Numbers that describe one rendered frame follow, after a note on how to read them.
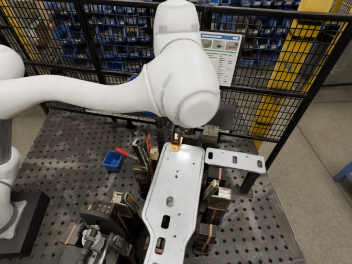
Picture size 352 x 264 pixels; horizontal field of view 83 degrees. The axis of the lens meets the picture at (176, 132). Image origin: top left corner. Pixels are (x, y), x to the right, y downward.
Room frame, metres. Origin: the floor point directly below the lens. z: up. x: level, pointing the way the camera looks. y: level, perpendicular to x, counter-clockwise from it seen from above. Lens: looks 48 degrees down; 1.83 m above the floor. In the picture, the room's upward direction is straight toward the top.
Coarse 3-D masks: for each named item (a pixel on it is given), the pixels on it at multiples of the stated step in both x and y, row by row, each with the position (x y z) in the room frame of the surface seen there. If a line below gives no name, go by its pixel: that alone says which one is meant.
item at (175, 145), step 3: (177, 135) 0.51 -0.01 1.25; (174, 138) 0.49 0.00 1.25; (177, 138) 0.49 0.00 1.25; (174, 141) 0.47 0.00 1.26; (177, 141) 0.47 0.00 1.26; (171, 144) 0.46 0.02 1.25; (174, 144) 0.46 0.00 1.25; (177, 144) 0.46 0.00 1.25; (180, 144) 0.46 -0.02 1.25; (171, 147) 0.45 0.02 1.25; (174, 147) 0.45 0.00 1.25; (177, 147) 0.45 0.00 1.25; (171, 150) 0.43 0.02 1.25; (174, 150) 0.43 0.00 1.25; (177, 150) 0.43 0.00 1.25
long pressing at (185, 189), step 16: (160, 160) 0.56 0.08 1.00; (176, 160) 0.56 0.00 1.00; (192, 160) 0.56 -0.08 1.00; (160, 176) 0.47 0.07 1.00; (192, 176) 0.47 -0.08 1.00; (160, 192) 0.39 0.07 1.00; (176, 192) 0.39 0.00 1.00; (192, 192) 0.39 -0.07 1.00; (144, 208) 0.32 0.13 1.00; (160, 208) 0.32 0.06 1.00; (176, 208) 0.32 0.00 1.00; (192, 208) 0.32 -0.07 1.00; (144, 224) 0.26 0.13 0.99; (160, 224) 0.26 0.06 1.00; (176, 224) 0.26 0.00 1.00; (192, 224) 0.26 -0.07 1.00; (176, 240) 0.20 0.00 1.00; (160, 256) 0.15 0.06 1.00; (176, 256) 0.15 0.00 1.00
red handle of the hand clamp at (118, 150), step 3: (117, 147) 0.53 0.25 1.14; (117, 150) 0.51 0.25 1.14; (120, 150) 0.52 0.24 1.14; (123, 150) 0.52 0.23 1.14; (120, 153) 0.51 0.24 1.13; (123, 153) 0.51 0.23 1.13; (126, 153) 0.51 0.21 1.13; (129, 153) 0.52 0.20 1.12; (126, 156) 0.51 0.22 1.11; (129, 156) 0.51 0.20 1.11; (132, 156) 0.51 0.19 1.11; (132, 159) 0.50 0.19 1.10; (135, 159) 0.50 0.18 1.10; (138, 159) 0.51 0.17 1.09; (138, 162) 0.50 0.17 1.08; (147, 162) 0.51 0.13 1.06; (147, 165) 0.49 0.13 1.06
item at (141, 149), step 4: (136, 140) 0.51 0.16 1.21; (132, 144) 0.49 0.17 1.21; (136, 144) 0.49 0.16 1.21; (140, 144) 0.50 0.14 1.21; (144, 144) 0.49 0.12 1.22; (136, 148) 0.48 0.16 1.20; (140, 148) 0.51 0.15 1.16; (144, 148) 0.48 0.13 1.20; (136, 152) 0.49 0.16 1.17; (140, 152) 0.49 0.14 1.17; (144, 152) 0.51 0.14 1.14; (140, 156) 0.48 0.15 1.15; (144, 156) 0.51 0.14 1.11; (140, 160) 0.48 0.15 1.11; (144, 160) 0.49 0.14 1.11; (148, 160) 0.51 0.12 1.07; (144, 164) 0.48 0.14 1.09; (148, 164) 0.51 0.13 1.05
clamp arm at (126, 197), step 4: (124, 192) 0.35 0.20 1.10; (124, 196) 0.33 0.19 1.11; (128, 196) 0.33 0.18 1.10; (120, 200) 0.32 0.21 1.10; (124, 200) 0.31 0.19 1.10; (128, 200) 0.32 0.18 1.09; (132, 200) 0.34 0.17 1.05; (128, 204) 0.31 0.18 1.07; (132, 204) 0.32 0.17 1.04; (136, 204) 0.34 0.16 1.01; (132, 208) 0.31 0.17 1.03; (136, 208) 0.32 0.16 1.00; (132, 212) 0.31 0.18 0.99
